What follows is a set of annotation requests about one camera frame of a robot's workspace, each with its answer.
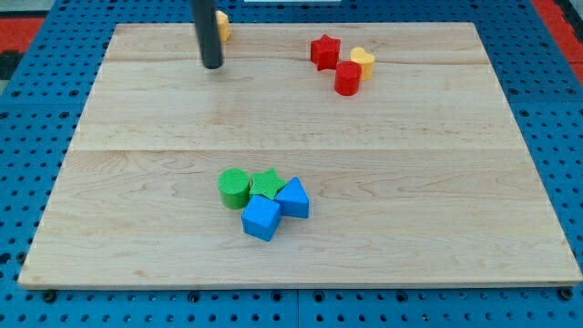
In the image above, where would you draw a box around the red star block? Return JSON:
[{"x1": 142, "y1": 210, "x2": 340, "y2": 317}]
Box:
[{"x1": 310, "y1": 35, "x2": 342, "y2": 71}]

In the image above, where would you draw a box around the blue cube block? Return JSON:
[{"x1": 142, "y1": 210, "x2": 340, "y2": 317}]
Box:
[{"x1": 241, "y1": 195, "x2": 281, "y2": 241}]

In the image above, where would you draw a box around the green star block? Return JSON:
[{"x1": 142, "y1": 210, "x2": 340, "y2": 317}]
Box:
[{"x1": 250, "y1": 168, "x2": 287, "y2": 200}]

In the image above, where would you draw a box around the light wooden board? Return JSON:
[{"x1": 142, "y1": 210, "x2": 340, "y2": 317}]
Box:
[{"x1": 19, "y1": 23, "x2": 582, "y2": 290}]

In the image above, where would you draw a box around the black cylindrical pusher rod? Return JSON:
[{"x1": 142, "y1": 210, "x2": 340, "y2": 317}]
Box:
[{"x1": 190, "y1": 0, "x2": 223, "y2": 69}]

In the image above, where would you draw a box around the green cylinder block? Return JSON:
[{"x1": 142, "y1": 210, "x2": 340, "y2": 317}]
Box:
[{"x1": 217, "y1": 168, "x2": 251, "y2": 210}]

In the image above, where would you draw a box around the blue triangle block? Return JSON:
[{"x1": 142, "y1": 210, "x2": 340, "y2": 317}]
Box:
[{"x1": 275, "y1": 177, "x2": 310, "y2": 219}]

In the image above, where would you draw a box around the yellow heart block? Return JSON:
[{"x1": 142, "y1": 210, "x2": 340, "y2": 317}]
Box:
[{"x1": 350, "y1": 46, "x2": 375, "y2": 81}]

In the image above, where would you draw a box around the yellow hexagon block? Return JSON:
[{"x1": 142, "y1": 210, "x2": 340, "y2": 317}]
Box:
[{"x1": 216, "y1": 10, "x2": 231, "y2": 43}]

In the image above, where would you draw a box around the red cylinder block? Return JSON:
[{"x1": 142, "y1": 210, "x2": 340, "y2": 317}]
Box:
[{"x1": 334, "y1": 61, "x2": 362, "y2": 96}]

